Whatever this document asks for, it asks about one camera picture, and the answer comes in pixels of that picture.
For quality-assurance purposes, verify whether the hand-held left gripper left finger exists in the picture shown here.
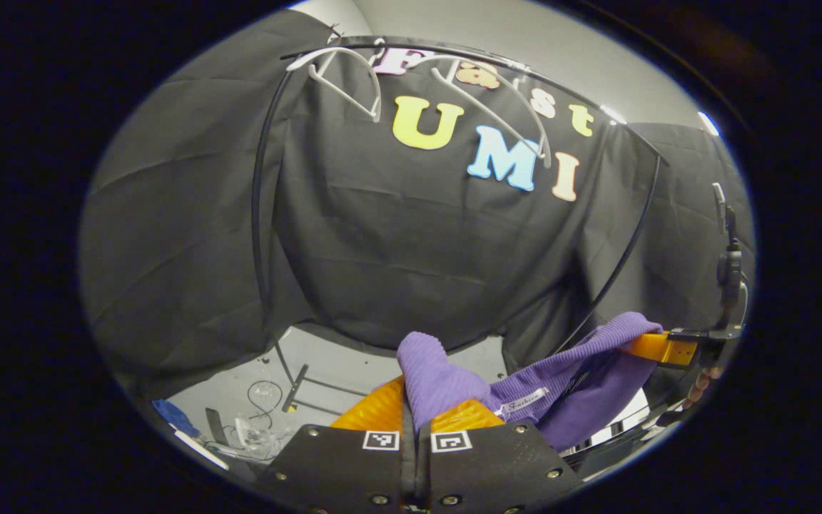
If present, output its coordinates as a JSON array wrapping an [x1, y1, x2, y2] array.
[[261, 375, 415, 514]]

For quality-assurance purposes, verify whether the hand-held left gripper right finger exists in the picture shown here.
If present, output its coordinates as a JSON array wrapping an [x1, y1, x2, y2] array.
[[417, 398, 584, 514]]

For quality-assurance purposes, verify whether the purple knit garment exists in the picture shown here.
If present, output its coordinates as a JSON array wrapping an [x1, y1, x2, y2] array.
[[397, 311, 666, 453]]

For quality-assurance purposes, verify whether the white hanger with wrapped hook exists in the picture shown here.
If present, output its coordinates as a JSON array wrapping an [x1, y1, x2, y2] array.
[[411, 53, 556, 170]]

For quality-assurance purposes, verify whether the black metal clothes rack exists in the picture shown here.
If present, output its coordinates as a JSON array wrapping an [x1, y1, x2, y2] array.
[[252, 39, 663, 416]]

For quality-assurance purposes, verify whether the white plastic hanger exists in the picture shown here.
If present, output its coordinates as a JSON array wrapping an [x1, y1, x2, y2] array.
[[285, 46, 384, 124]]

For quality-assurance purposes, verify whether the white flat board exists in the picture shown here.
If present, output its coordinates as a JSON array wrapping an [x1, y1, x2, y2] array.
[[171, 428, 230, 471]]

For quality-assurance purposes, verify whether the blue cloth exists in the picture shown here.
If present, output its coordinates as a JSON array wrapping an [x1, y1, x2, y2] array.
[[152, 399, 202, 438]]

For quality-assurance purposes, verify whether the black backdrop cloth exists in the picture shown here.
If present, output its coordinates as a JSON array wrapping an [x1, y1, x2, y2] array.
[[79, 11, 758, 400]]

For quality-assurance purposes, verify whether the black cable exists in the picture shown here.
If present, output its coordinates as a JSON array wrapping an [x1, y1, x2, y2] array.
[[246, 379, 285, 430]]

